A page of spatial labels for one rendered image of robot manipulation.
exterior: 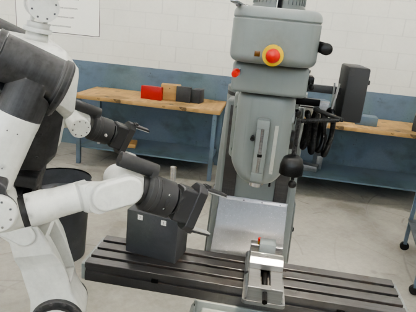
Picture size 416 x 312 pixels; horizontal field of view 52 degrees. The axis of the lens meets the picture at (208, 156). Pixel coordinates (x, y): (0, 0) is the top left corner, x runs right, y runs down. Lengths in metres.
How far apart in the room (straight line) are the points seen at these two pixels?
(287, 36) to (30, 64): 0.71
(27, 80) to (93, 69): 5.34
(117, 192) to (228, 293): 0.87
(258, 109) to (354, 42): 4.41
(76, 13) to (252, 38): 5.11
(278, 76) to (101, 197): 0.71
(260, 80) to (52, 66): 0.71
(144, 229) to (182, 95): 3.73
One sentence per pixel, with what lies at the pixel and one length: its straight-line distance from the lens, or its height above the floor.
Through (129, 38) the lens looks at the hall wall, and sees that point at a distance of 6.00.
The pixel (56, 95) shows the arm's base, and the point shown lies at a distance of 0.88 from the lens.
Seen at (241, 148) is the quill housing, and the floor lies 1.43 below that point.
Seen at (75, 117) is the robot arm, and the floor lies 1.51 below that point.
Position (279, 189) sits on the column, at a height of 1.14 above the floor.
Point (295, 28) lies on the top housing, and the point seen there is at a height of 1.84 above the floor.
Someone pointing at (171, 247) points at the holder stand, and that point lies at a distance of 1.72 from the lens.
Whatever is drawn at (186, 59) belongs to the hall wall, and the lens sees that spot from 5.82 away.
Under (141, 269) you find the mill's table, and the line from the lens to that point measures 1.71.
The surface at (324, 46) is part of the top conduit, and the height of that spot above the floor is 1.80.
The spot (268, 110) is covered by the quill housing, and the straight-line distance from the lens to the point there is 1.43.
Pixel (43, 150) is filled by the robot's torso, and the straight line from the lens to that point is 1.08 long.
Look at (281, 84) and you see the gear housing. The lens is 1.38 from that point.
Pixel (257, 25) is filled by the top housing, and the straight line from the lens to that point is 1.28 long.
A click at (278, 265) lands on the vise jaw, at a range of 1.63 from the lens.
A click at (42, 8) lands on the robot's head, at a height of 1.83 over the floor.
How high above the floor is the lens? 1.83
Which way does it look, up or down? 17 degrees down
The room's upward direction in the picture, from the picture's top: 5 degrees clockwise
